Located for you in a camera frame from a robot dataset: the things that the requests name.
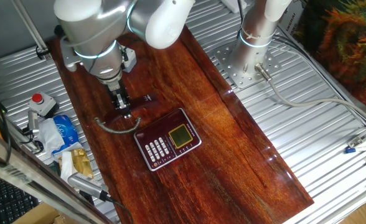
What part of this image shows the colourful orange green picture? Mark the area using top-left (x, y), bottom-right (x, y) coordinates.
top-left (291, 0), bottom-right (366, 110)

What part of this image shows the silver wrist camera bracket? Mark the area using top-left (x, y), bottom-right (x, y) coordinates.
top-left (60, 37), bottom-right (84, 73)

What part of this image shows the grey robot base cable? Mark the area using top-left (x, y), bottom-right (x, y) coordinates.
top-left (254, 63), bottom-right (366, 125)

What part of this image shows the black depth camera cable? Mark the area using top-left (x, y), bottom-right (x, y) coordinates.
top-left (105, 195), bottom-right (134, 224)

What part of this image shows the grey red-button emergency stop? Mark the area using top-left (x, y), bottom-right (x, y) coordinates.
top-left (27, 92), bottom-right (58, 118)

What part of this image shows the black computer keyboard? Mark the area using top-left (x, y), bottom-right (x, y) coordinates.
top-left (0, 177), bottom-right (39, 224)

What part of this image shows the glossy red-brown wooden board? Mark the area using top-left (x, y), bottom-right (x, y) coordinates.
top-left (45, 26), bottom-right (314, 224)

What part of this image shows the blue tissue pack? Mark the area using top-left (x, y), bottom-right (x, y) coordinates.
top-left (38, 114), bottom-right (83, 156)

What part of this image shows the dark red telephone base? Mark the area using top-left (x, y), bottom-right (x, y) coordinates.
top-left (134, 108), bottom-right (202, 172)

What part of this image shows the blue capped pen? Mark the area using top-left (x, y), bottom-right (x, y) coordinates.
top-left (344, 145), bottom-right (366, 155)

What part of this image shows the gold tissue pack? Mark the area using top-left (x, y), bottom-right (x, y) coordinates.
top-left (58, 148), bottom-right (94, 183)

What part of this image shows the silver depth camera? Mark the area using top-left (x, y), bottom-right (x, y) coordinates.
top-left (67, 172), bottom-right (109, 202)

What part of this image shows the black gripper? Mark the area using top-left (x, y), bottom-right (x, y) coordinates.
top-left (106, 80), bottom-right (133, 119)

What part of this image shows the grey camera stand pole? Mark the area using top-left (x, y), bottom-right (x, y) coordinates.
top-left (11, 0), bottom-right (52, 60)

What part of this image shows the silver metal bracket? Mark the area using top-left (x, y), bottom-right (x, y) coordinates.
top-left (347, 118), bottom-right (366, 149)

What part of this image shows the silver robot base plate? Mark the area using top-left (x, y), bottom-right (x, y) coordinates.
top-left (213, 42), bottom-right (282, 90)

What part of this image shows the aluminium frame bar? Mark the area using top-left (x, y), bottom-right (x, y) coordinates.
top-left (0, 124), bottom-right (114, 224)

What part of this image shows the brown cardboard box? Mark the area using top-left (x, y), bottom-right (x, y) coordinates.
top-left (11, 202), bottom-right (65, 224)

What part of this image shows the dark red telephone handset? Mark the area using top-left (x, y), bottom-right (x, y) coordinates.
top-left (103, 93), bottom-right (159, 125)

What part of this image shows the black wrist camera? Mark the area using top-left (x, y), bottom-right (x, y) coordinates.
top-left (54, 24), bottom-right (65, 39)

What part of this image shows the small silver camera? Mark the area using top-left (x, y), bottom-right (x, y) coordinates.
top-left (27, 110), bottom-right (40, 136)

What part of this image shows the dark green comb-like item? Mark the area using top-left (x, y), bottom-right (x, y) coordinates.
top-left (48, 161), bottom-right (62, 177)

